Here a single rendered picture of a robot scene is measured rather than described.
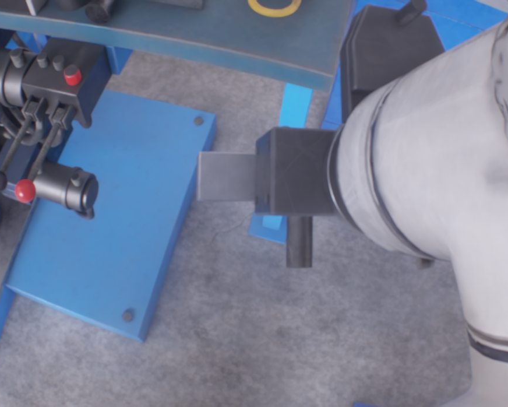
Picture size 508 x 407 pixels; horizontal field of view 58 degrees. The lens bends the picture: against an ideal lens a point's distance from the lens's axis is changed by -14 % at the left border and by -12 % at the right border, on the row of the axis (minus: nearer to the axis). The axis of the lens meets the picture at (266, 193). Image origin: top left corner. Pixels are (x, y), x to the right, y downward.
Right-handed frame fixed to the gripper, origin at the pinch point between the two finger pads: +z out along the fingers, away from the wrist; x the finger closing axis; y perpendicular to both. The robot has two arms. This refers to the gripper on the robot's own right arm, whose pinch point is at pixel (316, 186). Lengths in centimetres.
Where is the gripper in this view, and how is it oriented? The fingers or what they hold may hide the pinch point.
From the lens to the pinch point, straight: 42.1
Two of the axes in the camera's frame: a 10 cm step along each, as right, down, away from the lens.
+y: -0.1, 10.0, -0.4
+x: 9.8, 0.2, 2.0
